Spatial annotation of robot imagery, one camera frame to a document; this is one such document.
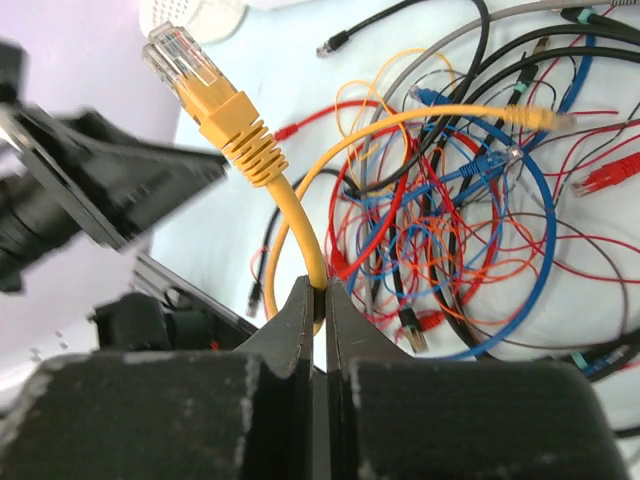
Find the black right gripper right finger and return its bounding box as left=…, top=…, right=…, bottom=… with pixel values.
left=325, top=280, right=628, bottom=479

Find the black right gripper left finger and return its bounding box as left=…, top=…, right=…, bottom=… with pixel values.
left=1, top=277, right=315, bottom=479

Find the thin yellow wire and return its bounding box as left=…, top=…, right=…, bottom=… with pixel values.
left=334, top=47, right=454, bottom=181

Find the short black ethernet cable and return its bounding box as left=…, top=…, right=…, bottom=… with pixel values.
left=315, top=0, right=489, bottom=194

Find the grey ethernet cable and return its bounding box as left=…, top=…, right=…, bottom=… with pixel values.
left=357, top=0, right=566, bottom=311

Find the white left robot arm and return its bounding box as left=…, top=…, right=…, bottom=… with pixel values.
left=1, top=41, right=228, bottom=294

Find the cream perforated plastic basket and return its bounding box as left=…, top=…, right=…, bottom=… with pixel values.
left=139, top=0, right=247, bottom=43

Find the long black cable loop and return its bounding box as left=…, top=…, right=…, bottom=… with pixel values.
left=419, top=19, right=640, bottom=351

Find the black ethernet cable left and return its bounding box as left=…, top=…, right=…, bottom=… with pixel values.
left=246, top=167, right=351, bottom=317

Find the red ethernet cable centre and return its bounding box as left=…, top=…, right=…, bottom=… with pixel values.
left=273, top=99, right=501, bottom=331

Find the red ethernet cable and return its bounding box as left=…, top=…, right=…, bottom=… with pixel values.
left=273, top=99, right=501, bottom=331
left=569, top=149, right=640, bottom=199

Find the blue ethernet cable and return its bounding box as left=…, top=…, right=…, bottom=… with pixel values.
left=344, top=109, right=559, bottom=362

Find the thin blue wire top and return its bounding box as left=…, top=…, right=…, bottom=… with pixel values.
left=407, top=34, right=599, bottom=114

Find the red ethernet cable right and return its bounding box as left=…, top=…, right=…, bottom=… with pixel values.
left=569, top=149, right=640, bottom=199

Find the thin red wire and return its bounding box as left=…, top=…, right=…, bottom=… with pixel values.
left=324, top=29, right=640, bottom=321

